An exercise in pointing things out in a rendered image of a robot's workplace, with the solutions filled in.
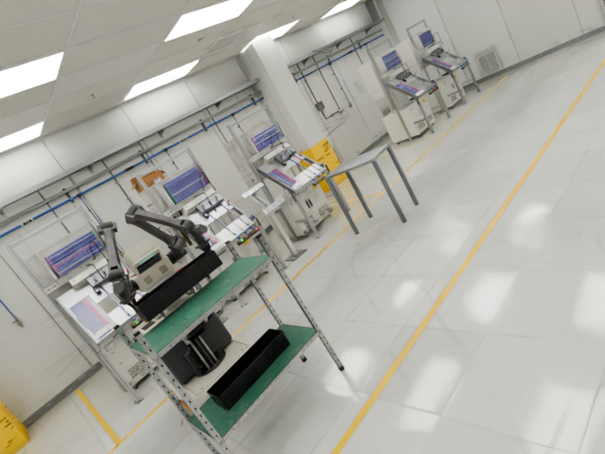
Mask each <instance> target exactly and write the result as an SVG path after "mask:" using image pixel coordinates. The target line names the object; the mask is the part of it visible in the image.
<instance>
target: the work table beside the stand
mask: <svg viewBox="0 0 605 454"><path fill-rule="evenodd" d="M386 149H387V150H388V152H389V154H390V156H391V158H392V160H393V163H394V165H395V166H396V168H397V170H398V172H399V174H400V176H401V178H402V181H403V183H404V185H405V186H406V188H407V190H408V192H409V194H410V196H411V199H412V201H413V203H414V204H415V205H418V204H419V202H418V200H417V198H416V196H415V194H414V193H413V191H412V189H411V186H410V184H409V182H408V180H407V178H406V176H405V175H404V173H403V171H402V167H401V165H400V163H399V161H398V159H397V158H396V156H395V154H394V152H393V149H392V147H391V145H390V143H387V144H385V145H384V146H381V147H379V148H376V149H374V150H370V151H368V152H366V153H364V154H361V155H359V156H357V157H354V158H352V159H349V160H347V161H344V162H342V163H341V164H339V165H338V166H337V167H336V168H335V169H334V170H332V171H331V172H330V173H329V174H328V175H327V176H326V177H325V178H324V179H325V180H326V182H327V184H328V186H329V188H330V190H331V192H332V194H333V195H334V196H335V198H336V200H337V202H338V204H339V206H340V208H341V210H342V212H343V213H344V215H345V216H346V218H347V220H348V222H349V224H350V226H351V228H352V229H353V231H354V233H355V235H358V234H359V231H358V229H357V227H356V226H355V224H354V222H353V220H352V218H351V216H350V215H349V213H348V210H347V208H346V207H345V205H344V204H343V202H342V200H341V198H340V197H339V194H338V192H337V190H336V189H335V187H334V186H333V184H332V182H331V181H330V178H332V177H336V176H338V175H341V174H343V173H346V175H347V177H348V180H349V182H350V184H351V185H352V187H353V188H354V190H355V192H356V194H357V197H358V198H359V200H360V202H361V204H362V205H363V207H364V209H365V210H366V213H367V215H368V217H369V218H372V217H373V215H372V213H371V211H370V210H369V208H368V206H367V204H366V201H365V199H364V198H363V196H362V195H361V193H360V191H359V189H358V187H357V185H356V183H355V181H354V179H353V177H352V176H351V174H350V172H349V171H350V170H353V169H355V168H359V167H362V166H364V165H366V164H369V163H371V162H372V164H373V166H374V168H375V171H376V173H377V175H378V176H379V178H380V180H381V182H382V184H383V186H384V188H385V190H386V192H387V194H388V195H389V197H390V199H391V201H392V203H393V206H394V208H395V210H396V212H397V214H398V215H399V216H400V218H401V220H402V223H406V222H407V220H406V218H405V216H404V214H403V212H402V209H401V207H400V206H399V204H398V202H397V200H396V198H395V197H394V195H393V192H392V190H391V188H390V187H389V185H388V183H387V181H386V179H385V177H384V174H383V172H382V170H381V169H380V167H379V165H378V163H377V161H376V159H377V158H378V157H379V156H380V155H381V154H382V153H383V152H384V151H385V150H386Z"/></svg>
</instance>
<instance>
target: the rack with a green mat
mask: <svg viewBox="0 0 605 454"><path fill-rule="evenodd" d="M256 238H257V240H258V242H259V243H260V245H261V247H262V248H263V250H264V251H265V253H266V255H261V256H253V257H245V258H241V257H240V255H239V253H238V252H237V251H236V250H235V248H234V247H233V245H232V243H231V242H230V241H226V242H225V244H226V245H227V247H228V248H229V250H230V252H231V254H232V255H233V257H234V258H235V259H236V261H234V262H233V263H232V264H231V265H229V266H228V267H227V268H225V269H224V270H223V271H222V272H221V273H220V274H219V275H218V276H217V277H215V278H214V279H213V280H211V281H210V282H209V283H208V284H206V285H205V286H204V287H203V288H201V289H200V290H199V291H198V292H196V293H195V294H194V295H192V296H191V297H190V298H189V299H188V300H186V301H185V302H184V303H183V304H181V305H180V306H179V307H177V308H176V309H175V311H173V312H172V313H171V314H170V315H168V316H167V317H166V318H165V319H163V320H162V321H161V322H159V323H158V324H157V325H156V326H155V327H153V328H152V329H151V330H150V331H148V332H147V333H146V334H144V335H142V334H141V333H140V331H135V332H134V333H133V336H134V337H135V338H136V340H137V341H136V342H134V343H133V342H132V341H131V340H130V338H129V337H128V336H127V334H126V333H125V332H124V331H123V329H122V328H121V326H120V325H119V324H116V325H115V326H114V327H113V328H114V329H115V331H116V332H117V333H118V334H119V336H120V337H121V338H122V340H123V341H124V342H125V344H126V345H127V346H128V347H129V349H130V350H131V351H132V353H133V354H134V355H135V356H136V358H137V359H138V360H139V362H140V363H141V364H142V366H143V367H144V368H145V369H146V370H147V371H148V372H149V374H150V375H151V376H152V378H153V379H154V380H155V381H156V383H157V384H158V385H159V387H160V388H161V389H162V390H163V392H164V393H165V394H166V396H167V397H168V398H169V400H170V401H171V402H172V403H173V405H174V406H175V407H176V409H177V410H178V411H179V412H180V413H181V414H182V415H183V417H184V418H185V419H186V421H187V422H188V423H189V424H190V426H191V427H192V428H193V430H194V431H195V432H196V434H197V435H198V436H199V437H200V439H201V440H202V441H203V443H204V444H205V445H206V447H207V448H208V449H209V450H210V452H211V453H212V454H221V453H220V452H218V450H217V449H216V448H214V446H213V445H212V443H211V442H210V441H209V440H208V438H209V439H211V440H212V441H214V442H215V443H217V444H218V445H219V446H220V447H221V449H222V450H223V451H224V453H225V454H234V453H233V452H232V451H231V449H230V448H229V446H228V445H227V444H226V443H225V441H226V440H227V439H228V438H229V437H230V436H231V434H232V433H233V432H235V430H236V429H237V428H238V427H239V426H240V425H241V423H242V422H243V421H244V420H245V419H246V418H247V417H248V415H249V414H250V413H251V412H252V411H253V410H254V409H255V407H256V406H257V405H258V404H259V403H260V402H261V400H262V399H263V398H264V397H265V396H266V395H267V394H268V392H269V391H270V390H271V389H272V388H273V387H274V386H275V384H276V383H277V382H278V381H279V380H280V379H281V378H282V376H283V375H284V374H285V373H286V372H287V371H288V369H289V368H290V367H291V366H292V365H293V364H294V363H295V361H296V360H297V359H298V358H301V360H302V362H305V361H306V360H307V358H306V357H305V356H304V354H303V353H304V352H305V351H306V350H307V349H308V348H309V346H310V345H311V344H312V343H313V342H314V341H315V339H316V338H317V337H319V338H320V340H321V342H322V343H323V345H324V347H325V348H326V350H327V351H328V353H329V354H330V356H331V357H332V359H333V360H334V362H335V364H336V365H337V367H338V369H339V371H343V370H344V369H345V367H344V366H343V364H342V363H341V361H340V360H339V357H338V356H337V354H336V353H335V351H334V349H333V348H332V347H331V346H330V343H329V342H328V340H327V339H326V337H325V335H324V334H323V332H322V331H321V328H320V327H319V325H318V324H317V323H316V321H315V320H314V318H313V317H312V314H311V313H310V311H309V310H308V308H307V306H306V305H305V303H304V302H303V300H302V298H301V297H300V296H299V294H298V292H297V291H296V289H295V288H294V286H293V284H292V282H291V281H290V279H289V277H288V276H287V275H286V274H285V272H284V270H283V268H282V267H281V265H280V263H279V262H278V260H277V259H276V257H275V255H274V253H273V252H272V250H271V249H270V248H269V246H268V245H267V243H266V241H265V239H264V238H263V236H262V234H261V233H260V234H258V235H257V236H256ZM270 262H272V264H273V265H274V267H275V269H276V271H277V272H278V274H279V275H280V277H281V278H282V279H283V281H284V283H285V284H286V286H287V288H288V289H289V291H290V292H291V294H292V296H293V298H294V299H295V301H296V302H297V304H298V305H299V306H300V308H301V309H302V312H303V313H304V315H305V316H306V318H307V319H308V321H309V323H310V324H311V326H312V327H304V326H297V325H290V324H284V323H283V321H282V320H281V318H280V317H279V315H278V314H277V312H276V311H275V309H274V307H273V306H272V305H271V303H270V302H269V300H268V299H267V297H266V295H265V294H264V292H263V291H262V289H261V288H260V286H259V285H258V283H257V281H256V279H255V278H254V276H255V275H256V274H257V273H258V272H259V271H260V270H262V269H263V268H264V267H265V266H266V265H267V264H269V263H270ZM248 281H250V283H251V284H252V286H253V287H254V288H255V289H256V291H257V293H258V294H259V296H260V297H261V299H262V300H263V302H264V303H265V305H266V307H267V308H268V310H269V312H270V313H271V314H272V315H273V317H274V318H275V320H276V322H277V323H278V325H279V327H278V328H277V330H282V331H283V332H284V335H285V336H286V338H287V339H288V340H289V342H290V343H291V344H290V345H289V346H288V347H287V348H286V349H285V351H284V352H283V353H282V354H281V355H280V356H279V357H278V358H277V359H276V360H275V362H274V363H273V364H272V365H271V366H270V367H269V368H268V369H267V370H266V371H265V372H264V374H263V375H262V376H261V377H260V378H259V379H258V380H257V381H256V382H255V383H254V384H253V386H252V387H251V388H250V389H249V390H248V391H247V392H246V393H245V394H244V395H243V396H242V397H241V398H240V399H239V400H238V402H237V403H235V404H234V405H233V406H232V407H231V409H230V410H229V411H228V410H226V409H224V408H222V407H220V406H218V405H217V404H216V403H215V402H214V401H213V400H212V398H211V397H210V398H209V399H208V400H207V401H206V402H205V403H204V404H203V405H202V406H201V407H200V408H198V406H197V405H196V404H195V402H194V401H193V400H192V398H191V397H190V396H189V394H188V393H187V392H186V391H185V390H184V388H183V387H182V386H181V385H180V383H179V382H178V381H177V379H176V378H175V377H174V375H173V374H172V373H171V371H170V370H169V369H168V367H167V366H166V365H165V363H164V362H163V361H162V359H161V357H162V356H164V355H165V354H166V353H167V352H168V351H169V350H171V349H172V348H173V347H174V346H175V345H176V344H177V343H178V342H179V341H181V340H182V339H183V338H184V337H185V336H186V335H187V334H188V333H189V332H190V331H192V330H193V329H194V328H195V327H196V326H197V325H199V324H200V323H201V322H202V321H203V320H204V319H206V318H207V317H208V316H209V315H210V314H211V313H213V312H214V311H215V310H216V309H217V308H218V307H220V306H221V305H222V304H223V303H224V302H225V301H227V300H228V299H229V298H230V297H231V296H232V295H234V294H235V293H236V292H237V291H238V290H239V289H240V288H242V287H243V286H244V285H245V284H246V283H247V282H248ZM144 357H145V358H147V359H150V360H152V361H154V362H155V364H156V365H157V366H158V368H159V369H160V370H161V372H162V373H163V374H164V375H165V377H166V378H167V380H168V381H169V382H170V383H171V385H172V386H173V387H174V389H175V390H176V391H177V392H178V393H179V394H180V396H181V397H182V398H183V399H184V401H185V402H186V404H187V405H188V406H189V407H190V409H191V410H192V411H193V413H194V414H193V415H192V416H190V415H189V414H188V412H187V411H186V410H185V408H184V407H183V406H182V405H181V404H180V403H179V401H178V400H177V399H176V397H175V396H174V395H173V394H172V392H171V391H170V390H169V388H168V387H167V386H166V384H165V383H164V382H163V380H162V379H161V378H160V377H159V375H158V374H157V373H156V371H155V370H154V369H153V367H152V366H151V365H150V364H149V363H148V361H147V360H146V359H145V358H144ZM207 437H208V438H207Z"/></svg>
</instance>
